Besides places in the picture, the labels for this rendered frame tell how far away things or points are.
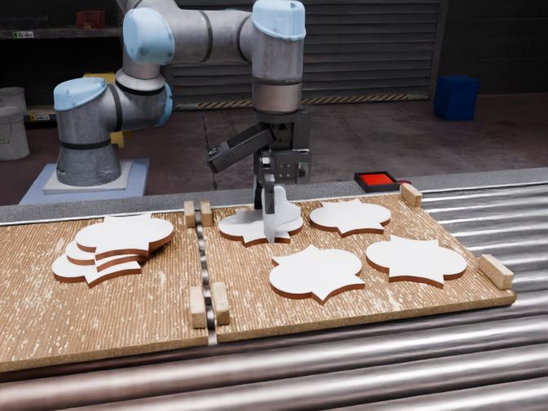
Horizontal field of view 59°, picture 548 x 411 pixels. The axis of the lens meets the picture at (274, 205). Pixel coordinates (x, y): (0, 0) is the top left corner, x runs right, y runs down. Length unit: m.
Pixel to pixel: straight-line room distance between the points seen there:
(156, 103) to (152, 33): 0.53
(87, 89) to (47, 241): 0.43
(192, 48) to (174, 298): 0.36
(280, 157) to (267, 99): 0.09
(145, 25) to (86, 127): 0.52
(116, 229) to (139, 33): 0.29
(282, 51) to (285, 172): 0.19
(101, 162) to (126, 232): 0.47
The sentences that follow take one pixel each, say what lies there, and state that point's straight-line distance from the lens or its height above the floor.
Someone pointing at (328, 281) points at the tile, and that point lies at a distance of 0.67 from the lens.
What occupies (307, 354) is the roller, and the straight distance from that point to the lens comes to 0.60.
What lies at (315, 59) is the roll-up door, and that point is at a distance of 5.59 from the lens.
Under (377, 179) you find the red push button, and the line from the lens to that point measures 1.07.
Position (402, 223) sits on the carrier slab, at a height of 0.94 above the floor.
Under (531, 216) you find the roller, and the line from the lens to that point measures 1.04.
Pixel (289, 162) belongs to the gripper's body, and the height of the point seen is 1.07.
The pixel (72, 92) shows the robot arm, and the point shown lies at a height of 1.10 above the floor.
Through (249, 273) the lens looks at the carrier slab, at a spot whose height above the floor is 0.94.
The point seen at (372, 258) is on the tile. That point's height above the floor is 0.95.
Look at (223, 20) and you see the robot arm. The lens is 0.77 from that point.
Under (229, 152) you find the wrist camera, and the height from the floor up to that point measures 1.09.
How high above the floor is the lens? 1.33
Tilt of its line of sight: 25 degrees down
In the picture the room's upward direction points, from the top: straight up
